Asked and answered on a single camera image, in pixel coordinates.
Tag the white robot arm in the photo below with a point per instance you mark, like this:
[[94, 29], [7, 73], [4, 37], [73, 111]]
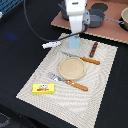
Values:
[[78, 15]]

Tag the round wooden plate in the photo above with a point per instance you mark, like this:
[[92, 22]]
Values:
[[72, 68]]

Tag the grey saucepan with handle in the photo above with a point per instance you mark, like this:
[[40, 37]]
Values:
[[97, 17]]

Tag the beige woven placemat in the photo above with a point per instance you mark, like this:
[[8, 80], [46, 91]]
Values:
[[77, 107]]

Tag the light blue milk carton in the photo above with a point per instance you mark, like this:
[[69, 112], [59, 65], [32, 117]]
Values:
[[74, 42]]

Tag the yellow butter box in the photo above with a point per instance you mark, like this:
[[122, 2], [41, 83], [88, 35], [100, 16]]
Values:
[[45, 88]]

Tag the knife with wooden handle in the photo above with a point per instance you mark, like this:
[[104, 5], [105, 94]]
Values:
[[82, 58]]

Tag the brown stove board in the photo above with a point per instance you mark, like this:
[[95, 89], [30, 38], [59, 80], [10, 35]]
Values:
[[109, 29]]

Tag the grey pot with handles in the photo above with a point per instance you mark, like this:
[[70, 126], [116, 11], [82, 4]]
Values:
[[63, 10]]

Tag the fork with wooden handle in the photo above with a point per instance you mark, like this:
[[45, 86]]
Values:
[[69, 82]]

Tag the beige bowl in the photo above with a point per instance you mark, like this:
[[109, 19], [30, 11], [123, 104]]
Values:
[[124, 16]]

